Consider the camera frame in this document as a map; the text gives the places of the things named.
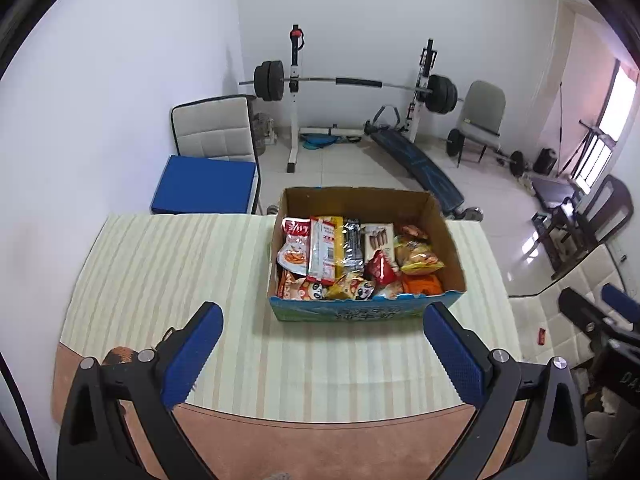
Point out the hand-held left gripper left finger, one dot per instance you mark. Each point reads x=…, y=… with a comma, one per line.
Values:
x=192, y=355

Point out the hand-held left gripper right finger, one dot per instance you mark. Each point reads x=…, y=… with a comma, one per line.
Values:
x=455, y=355

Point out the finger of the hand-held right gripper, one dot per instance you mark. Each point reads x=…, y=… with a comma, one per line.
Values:
x=620, y=300
x=585, y=312

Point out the plain orange snack packet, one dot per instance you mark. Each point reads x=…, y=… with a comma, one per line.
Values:
x=422, y=285

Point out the white cookie packet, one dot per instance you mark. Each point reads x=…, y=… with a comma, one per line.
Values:
x=390, y=291

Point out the yellow bread packet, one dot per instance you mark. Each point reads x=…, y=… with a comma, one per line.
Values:
x=417, y=255

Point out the small panda print packet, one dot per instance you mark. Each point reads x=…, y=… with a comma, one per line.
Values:
x=357, y=287

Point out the orange panda print snack packet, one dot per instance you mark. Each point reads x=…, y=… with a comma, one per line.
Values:
x=300, y=287

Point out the brown red snack packet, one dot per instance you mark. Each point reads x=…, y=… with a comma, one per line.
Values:
x=414, y=231

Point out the chocolate stick biscuit packet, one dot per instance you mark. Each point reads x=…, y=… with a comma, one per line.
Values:
x=378, y=240

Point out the yellow black snack packet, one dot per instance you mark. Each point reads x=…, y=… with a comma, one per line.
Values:
x=352, y=245

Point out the red white snack packet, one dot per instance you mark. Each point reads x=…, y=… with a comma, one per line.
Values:
x=297, y=228

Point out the long red white sausage packet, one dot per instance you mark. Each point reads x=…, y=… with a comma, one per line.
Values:
x=324, y=250

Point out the cardboard box with blue print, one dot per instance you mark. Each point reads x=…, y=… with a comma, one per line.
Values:
x=350, y=202

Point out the white padded chair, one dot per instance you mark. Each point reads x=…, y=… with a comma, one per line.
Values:
x=215, y=130
x=550, y=310

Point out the small red packet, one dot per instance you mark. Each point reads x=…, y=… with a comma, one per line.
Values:
x=541, y=337

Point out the striped cat print table cloth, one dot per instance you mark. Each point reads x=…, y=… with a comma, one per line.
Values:
x=150, y=270

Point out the dark wooden chair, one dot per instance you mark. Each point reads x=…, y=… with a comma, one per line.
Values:
x=617, y=200

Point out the dark treadmill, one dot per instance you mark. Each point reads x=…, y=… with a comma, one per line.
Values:
x=550, y=190

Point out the chrome dumbbell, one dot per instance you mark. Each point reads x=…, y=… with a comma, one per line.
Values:
x=470, y=213

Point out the black speaker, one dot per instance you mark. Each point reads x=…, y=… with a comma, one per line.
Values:
x=544, y=161

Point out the small black floor barbell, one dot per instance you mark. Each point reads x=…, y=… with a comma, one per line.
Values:
x=516, y=162

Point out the blue seat cushion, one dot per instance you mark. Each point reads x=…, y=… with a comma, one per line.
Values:
x=205, y=185

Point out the black sit-up bench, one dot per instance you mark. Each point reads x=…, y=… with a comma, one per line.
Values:
x=425, y=165

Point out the grey chair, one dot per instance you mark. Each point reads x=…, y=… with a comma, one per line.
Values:
x=482, y=105

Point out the blue exercise disc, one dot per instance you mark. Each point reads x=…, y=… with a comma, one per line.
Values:
x=317, y=141

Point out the white bench press rack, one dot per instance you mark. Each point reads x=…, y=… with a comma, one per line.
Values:
x=294, y=125

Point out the barbell with black plates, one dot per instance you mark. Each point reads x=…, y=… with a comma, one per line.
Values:
x=357, y=81

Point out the window with brown frame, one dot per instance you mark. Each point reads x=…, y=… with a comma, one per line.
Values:
x=617, y=110

